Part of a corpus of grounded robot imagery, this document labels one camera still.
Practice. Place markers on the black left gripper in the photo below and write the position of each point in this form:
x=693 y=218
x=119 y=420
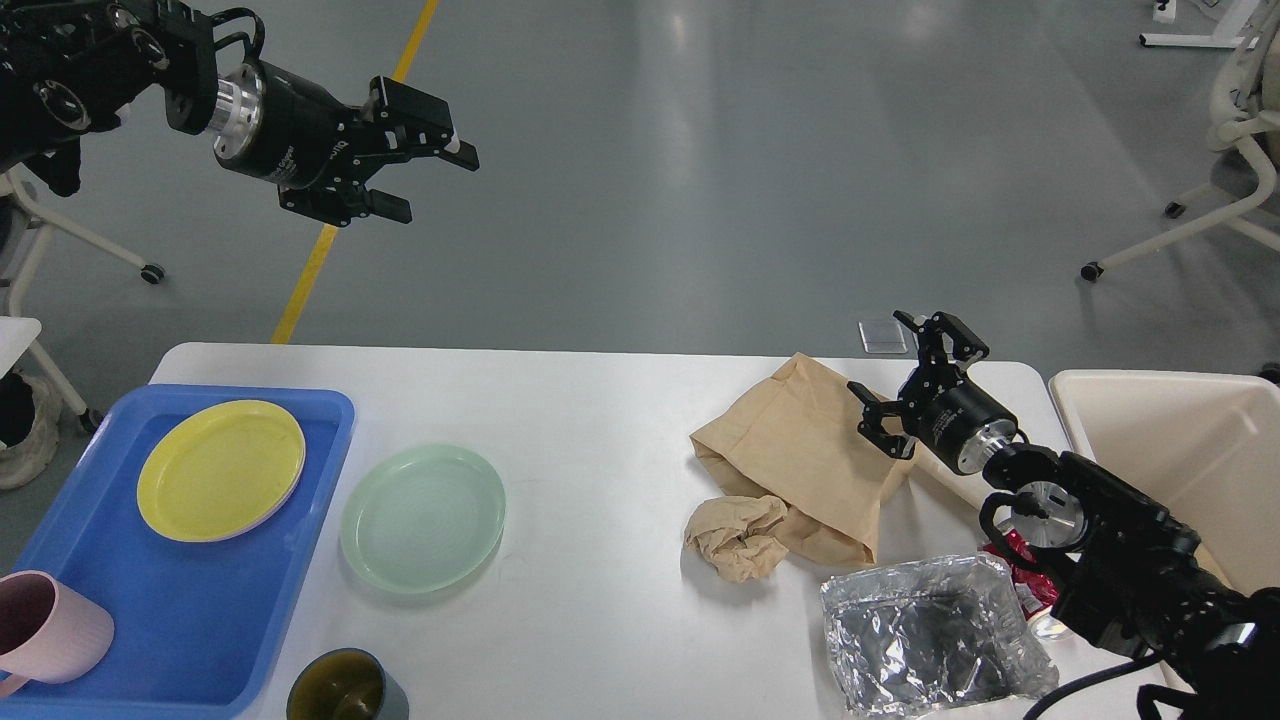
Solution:
x=272 y=125

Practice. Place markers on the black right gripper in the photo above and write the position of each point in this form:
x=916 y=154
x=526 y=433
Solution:
x=955 y=419

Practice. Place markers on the light green plate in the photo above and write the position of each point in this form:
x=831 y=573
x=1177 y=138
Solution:
x=423 y=520

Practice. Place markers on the dark green mug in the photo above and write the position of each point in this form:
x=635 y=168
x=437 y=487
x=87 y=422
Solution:
x=346 y=684

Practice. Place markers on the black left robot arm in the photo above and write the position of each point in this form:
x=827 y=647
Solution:
x=70 y=68

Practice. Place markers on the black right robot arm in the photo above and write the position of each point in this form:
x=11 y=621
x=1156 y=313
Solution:
x=1125 y=567

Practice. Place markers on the small clear floor plate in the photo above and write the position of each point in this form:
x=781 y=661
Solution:
x=883 y=337

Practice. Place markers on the brown paper bag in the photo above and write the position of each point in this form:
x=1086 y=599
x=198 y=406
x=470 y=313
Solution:
x=795 y=436

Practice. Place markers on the red snack wrapper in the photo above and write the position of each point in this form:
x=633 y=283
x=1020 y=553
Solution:
x=1036 y=592

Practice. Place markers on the crumpled aluminium foil tray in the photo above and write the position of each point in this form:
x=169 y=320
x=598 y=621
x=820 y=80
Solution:
x=907 y=639

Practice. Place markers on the crumpled brown paper ball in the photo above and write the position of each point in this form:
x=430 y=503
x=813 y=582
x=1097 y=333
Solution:
x=735 y=534

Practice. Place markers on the beige plastic bin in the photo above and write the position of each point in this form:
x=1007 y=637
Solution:
x=1205 y=445

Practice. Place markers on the yellow plate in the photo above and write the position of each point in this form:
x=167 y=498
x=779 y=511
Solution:
x=221 y=472

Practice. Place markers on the white rolling chair left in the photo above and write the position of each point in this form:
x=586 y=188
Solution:
x=26 y=223

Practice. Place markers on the white rolling chair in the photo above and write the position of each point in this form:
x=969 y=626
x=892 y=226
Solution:
x=1243 y=136
x=26 y=223

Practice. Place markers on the blue plastic tray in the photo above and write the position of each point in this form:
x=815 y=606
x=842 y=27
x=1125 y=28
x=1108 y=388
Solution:
x=198 y=626

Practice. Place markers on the white rolling chair right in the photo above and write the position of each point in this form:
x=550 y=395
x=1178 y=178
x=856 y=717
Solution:
x=1243 y=136

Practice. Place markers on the white sack on floor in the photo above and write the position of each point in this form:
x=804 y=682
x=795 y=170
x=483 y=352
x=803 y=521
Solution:
x=30 y=410

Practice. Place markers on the white table base far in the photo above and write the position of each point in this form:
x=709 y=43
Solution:
x=1199 y=24

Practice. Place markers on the pink mug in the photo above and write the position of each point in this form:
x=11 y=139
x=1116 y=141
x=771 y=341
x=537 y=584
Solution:
x=49 y=633

